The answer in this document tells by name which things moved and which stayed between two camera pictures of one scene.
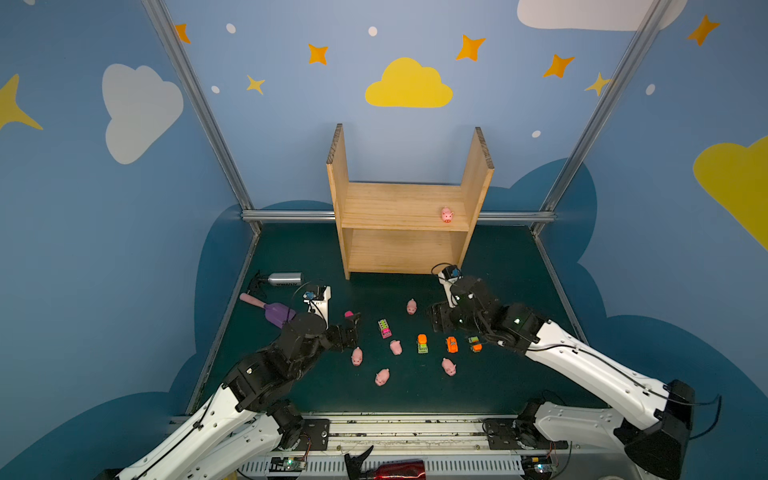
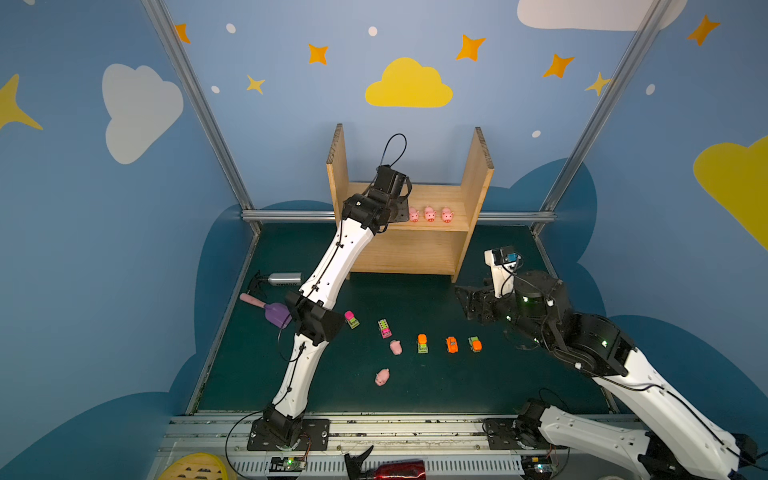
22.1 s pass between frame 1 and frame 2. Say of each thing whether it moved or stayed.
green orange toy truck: stayed
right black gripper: moved
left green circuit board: stayed
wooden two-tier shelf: stayed
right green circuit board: stayed
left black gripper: moved
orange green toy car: stayed
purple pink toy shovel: stayed
